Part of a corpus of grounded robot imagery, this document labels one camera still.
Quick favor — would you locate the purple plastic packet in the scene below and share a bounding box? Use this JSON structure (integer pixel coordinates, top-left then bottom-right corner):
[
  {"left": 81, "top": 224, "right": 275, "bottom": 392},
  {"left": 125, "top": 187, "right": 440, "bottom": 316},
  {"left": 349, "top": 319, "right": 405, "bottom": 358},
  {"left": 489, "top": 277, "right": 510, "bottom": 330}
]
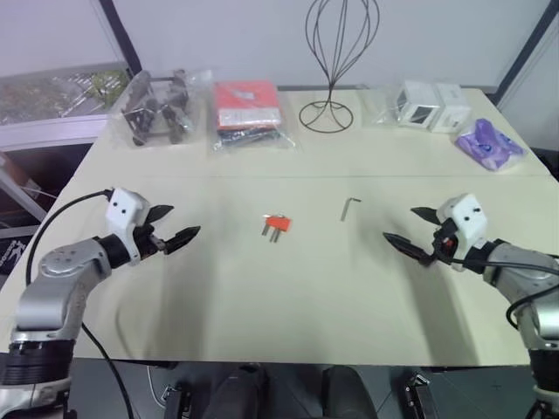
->
[{"left": 453, "top": 118, "right": 526, "bottom": 172}]

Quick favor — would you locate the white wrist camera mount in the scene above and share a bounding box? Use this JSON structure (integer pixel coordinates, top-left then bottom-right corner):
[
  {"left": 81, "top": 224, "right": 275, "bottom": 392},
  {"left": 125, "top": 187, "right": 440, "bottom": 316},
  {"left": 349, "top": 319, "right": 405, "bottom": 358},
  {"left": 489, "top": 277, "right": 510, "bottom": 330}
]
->
[
  {"left": 436, "top": 191, "right": 488, "bottom": 272},
  {"left": 106, "top": 187, "right": 150, "bottom": 265}
]

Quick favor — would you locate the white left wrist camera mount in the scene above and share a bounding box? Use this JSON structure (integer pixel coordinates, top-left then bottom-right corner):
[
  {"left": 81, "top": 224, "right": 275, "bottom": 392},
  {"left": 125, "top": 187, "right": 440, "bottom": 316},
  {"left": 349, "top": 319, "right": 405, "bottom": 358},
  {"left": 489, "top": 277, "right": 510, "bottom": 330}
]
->
[{"left": 106, "top": 187, "right": 150, "bottom": 265}]

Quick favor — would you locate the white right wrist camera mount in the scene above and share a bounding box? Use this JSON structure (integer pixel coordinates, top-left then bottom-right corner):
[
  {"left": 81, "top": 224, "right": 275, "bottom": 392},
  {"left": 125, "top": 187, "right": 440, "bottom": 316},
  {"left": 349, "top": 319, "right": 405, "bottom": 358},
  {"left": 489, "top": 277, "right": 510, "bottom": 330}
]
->
[{"left": 436, "top": 191, "right": 488, "bottom": 272}]

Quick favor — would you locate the black hanging cable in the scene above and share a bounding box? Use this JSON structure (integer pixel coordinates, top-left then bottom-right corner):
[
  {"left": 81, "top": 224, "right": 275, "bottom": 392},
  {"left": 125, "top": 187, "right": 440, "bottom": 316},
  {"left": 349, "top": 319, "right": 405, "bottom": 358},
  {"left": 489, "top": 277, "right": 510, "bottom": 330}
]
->
[{"left": 79, "top": 323, "right": 134, "bottom": 419}]

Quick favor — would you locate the bag of black metal parts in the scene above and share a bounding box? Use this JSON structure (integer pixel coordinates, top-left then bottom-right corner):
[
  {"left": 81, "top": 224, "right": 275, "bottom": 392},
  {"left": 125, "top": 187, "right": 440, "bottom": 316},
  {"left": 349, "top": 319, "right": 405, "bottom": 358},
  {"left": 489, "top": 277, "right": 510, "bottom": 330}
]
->
[{"left": 107, "top": 67, "right": 211, "bottom": 150}]

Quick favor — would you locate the clear bag of white boxes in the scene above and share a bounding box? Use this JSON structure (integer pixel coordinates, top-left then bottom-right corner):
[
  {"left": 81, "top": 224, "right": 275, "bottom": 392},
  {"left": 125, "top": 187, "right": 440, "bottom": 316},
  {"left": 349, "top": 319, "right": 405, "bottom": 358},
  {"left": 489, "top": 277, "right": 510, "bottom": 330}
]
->
[{"left": 362, "top": 79, "right": 475, "bottom": 134}]

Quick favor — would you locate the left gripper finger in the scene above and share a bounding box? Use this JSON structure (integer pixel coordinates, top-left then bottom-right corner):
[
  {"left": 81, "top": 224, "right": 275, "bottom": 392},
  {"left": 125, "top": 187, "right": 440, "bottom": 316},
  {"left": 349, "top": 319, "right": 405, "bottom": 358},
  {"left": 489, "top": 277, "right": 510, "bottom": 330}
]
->
[
  {"left": 146, "top": 203, "right": 176, "bottom": 226},
  {"left": 163, "top": 225, "right": 203, "bottom": 255}
]

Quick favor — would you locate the bag with red package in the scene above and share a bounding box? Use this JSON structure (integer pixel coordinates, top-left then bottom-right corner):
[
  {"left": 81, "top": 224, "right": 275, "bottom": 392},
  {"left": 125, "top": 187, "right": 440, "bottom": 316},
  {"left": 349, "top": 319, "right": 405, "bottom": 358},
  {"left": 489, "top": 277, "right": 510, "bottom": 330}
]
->
[{"left": 207, "top": 79, "right": 299, "bottom": 155}]

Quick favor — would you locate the black bag with white print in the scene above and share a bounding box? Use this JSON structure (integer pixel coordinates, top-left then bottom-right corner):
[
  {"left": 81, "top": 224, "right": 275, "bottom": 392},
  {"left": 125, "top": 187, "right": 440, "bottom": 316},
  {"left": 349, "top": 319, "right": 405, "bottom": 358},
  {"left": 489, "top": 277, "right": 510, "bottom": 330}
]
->
[{"left": 0, "top": 235, "right": 28, "bottom": 277}]

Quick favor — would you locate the metal allen key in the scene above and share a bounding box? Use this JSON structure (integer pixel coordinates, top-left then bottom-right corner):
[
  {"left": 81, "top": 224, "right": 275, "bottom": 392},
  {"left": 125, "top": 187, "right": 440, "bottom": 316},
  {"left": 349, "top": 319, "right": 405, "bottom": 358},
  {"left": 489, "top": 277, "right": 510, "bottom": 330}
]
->
[{"left": 340, "top": 196, "right": 362, "bottom": 223}]

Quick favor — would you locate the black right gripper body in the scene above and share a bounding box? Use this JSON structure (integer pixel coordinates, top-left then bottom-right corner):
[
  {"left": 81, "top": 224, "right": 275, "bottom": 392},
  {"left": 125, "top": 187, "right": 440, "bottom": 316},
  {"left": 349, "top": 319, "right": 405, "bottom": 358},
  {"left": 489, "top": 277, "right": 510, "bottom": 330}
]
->
[{"left": 430, "top": 217, "right": 459, "bottom": 266}]

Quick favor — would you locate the plain white box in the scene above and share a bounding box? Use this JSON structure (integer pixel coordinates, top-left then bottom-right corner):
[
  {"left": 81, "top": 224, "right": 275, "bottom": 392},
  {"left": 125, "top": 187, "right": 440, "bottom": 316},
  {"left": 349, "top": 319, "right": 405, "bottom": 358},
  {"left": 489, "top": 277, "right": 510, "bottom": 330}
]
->
[{"left": 430, "top": 81, "right": 473, "bottom": 134}]

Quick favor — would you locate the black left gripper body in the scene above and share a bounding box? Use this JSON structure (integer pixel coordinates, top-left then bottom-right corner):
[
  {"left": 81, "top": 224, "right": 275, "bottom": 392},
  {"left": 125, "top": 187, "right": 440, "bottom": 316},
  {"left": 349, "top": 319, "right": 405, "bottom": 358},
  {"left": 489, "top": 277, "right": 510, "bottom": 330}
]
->
[{"left": 132, "top": 223, "right": 168, "bottom": 259}]

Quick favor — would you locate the small red orange part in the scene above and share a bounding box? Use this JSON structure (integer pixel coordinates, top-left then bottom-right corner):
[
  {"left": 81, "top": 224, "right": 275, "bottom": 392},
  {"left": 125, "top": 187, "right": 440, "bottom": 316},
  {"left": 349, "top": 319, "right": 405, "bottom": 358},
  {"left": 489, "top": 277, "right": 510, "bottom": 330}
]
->
[{"left": 261, "top": 214, "right": 292, "bottom": 233}]

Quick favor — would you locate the black metal bracket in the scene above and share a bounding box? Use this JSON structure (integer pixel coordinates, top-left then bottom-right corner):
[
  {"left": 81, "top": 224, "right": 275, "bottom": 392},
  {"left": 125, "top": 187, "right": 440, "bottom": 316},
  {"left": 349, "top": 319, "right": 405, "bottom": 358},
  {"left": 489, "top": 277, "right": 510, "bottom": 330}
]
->
[
  {"left": 402, "top": 374, "right": 439, "bottom": 419},
  {"left": 160, "top": 382, "right": 194, "bottom": 419}
]

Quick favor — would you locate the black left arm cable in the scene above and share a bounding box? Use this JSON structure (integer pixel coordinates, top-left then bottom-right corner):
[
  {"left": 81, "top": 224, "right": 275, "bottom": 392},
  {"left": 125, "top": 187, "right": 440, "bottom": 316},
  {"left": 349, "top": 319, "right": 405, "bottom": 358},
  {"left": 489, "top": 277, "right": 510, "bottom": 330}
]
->
[{"left": 24, "top": 188, "right": 113, "bottom": 287}]

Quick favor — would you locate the white box with dark window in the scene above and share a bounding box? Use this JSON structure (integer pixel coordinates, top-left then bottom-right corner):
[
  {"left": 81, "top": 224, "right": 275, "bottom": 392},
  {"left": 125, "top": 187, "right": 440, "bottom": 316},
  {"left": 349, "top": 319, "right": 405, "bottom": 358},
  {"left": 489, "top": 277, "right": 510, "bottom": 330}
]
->
[{"left": 397, "top": 79, "right": 441, "bottom": 128}]

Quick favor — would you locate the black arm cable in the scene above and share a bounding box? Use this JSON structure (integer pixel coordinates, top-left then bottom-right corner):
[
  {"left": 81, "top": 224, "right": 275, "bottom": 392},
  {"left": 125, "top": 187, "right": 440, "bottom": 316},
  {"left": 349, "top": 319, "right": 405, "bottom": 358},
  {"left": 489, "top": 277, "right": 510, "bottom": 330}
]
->
[
  {"left": 447, "top": 256, "right": 559, "bottom": 333},
  {"left": 24, "top": 188, "right": 113, "bottom": 287}
]

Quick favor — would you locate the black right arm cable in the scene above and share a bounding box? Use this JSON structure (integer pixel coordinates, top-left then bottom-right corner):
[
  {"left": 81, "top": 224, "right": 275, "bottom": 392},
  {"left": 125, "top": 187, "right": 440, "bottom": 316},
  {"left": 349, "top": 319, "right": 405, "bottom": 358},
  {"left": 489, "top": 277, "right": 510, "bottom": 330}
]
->
[{"left": 447, "top": 256, "right": 559, "bottom": 333}]

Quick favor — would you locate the black wire stand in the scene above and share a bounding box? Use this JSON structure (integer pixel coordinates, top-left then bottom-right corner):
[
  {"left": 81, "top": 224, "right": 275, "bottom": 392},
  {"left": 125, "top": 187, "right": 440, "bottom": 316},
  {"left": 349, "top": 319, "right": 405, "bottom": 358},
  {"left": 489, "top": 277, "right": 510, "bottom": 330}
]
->
[{"left": 298, "top": 0, "right": 382, "bottom": 132}]

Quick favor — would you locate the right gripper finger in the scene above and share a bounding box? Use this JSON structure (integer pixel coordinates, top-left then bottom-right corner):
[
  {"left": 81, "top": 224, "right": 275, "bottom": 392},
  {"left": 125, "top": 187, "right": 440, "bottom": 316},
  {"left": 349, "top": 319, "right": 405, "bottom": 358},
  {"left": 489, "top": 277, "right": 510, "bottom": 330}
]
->
[
  {"left": 410, "top": 207, "right": 442, "bottom": 226},
  {"left": 383, "top": 232, "right": 434, "bottom": 267}
]

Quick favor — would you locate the dark window frame post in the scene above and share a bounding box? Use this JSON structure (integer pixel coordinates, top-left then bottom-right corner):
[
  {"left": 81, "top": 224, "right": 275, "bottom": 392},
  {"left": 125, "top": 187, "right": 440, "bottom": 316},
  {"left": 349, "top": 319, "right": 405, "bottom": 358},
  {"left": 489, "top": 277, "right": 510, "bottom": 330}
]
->
[
  {"left": 495, "top": 0, "right": 559, "bottom": 98},
  {"left": 98, "top": 0, "right": 144, "bottom": 76}
]

